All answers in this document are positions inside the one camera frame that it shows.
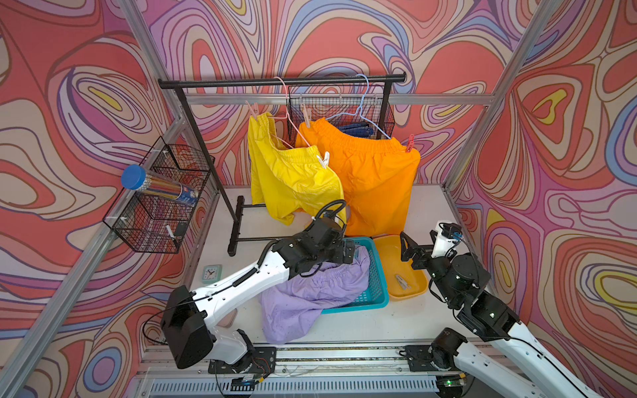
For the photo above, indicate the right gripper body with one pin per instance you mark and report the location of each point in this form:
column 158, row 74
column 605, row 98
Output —
column 436, row 267

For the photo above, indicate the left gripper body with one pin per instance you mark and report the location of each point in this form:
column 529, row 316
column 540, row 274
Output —
column 334, row 254

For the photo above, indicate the grey clothespin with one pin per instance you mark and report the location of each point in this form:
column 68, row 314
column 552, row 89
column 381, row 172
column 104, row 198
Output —
column 402, row 282

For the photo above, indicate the lilac shorts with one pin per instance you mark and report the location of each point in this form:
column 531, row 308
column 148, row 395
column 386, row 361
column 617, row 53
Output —
column 290, row 310

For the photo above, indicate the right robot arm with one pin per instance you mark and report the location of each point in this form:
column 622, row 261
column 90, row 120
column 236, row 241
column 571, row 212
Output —
column 460, row 282

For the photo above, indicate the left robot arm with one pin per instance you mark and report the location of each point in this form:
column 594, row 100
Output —
column 191, row 320

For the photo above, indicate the orange shorts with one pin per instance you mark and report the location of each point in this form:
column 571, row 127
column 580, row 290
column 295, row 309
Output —
column 377, row 176

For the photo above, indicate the yellow shorts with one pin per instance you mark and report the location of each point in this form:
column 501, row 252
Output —
column 286, row 180

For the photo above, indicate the yellow plastic tray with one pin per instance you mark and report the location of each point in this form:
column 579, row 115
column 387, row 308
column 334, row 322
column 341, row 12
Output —
column 389, row 250

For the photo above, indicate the teal plastic basket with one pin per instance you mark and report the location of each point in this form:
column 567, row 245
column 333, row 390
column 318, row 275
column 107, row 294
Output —
column 375, row 283

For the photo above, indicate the white clothespin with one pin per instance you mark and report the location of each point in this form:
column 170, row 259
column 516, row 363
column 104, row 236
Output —
column 324, row 160

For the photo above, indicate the red clothespin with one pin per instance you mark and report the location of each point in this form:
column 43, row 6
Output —
column 410, row 143

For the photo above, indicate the mint small clock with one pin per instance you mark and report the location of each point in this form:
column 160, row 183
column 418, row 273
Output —
column 211, row 274

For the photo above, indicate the pink flat case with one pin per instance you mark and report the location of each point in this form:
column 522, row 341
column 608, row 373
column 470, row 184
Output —
column 228, row 320

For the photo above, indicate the beige clothespin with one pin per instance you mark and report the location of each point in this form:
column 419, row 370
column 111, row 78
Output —
column 306, row 111

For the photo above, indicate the pink clothespin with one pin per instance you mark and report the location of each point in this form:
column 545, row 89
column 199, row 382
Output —
column 253, row 110

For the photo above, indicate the blue capped pencil tube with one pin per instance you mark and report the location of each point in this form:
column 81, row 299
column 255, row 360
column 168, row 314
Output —
column 138, row 179

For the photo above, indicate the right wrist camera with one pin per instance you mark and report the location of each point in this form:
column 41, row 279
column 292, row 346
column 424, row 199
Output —
column 446, row 237

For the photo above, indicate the blue wire hanger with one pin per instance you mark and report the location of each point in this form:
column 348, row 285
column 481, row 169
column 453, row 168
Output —
column 359, row 110

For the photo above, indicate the black wire basket back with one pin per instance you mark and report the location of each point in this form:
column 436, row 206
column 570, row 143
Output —
column 325, row 101

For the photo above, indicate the black wire basket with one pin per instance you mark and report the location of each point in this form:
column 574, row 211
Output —
column 150, row 224
column 325, row 101

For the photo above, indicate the black wire basket left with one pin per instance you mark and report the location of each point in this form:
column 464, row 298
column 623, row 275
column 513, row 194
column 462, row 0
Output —
column 150, row 224

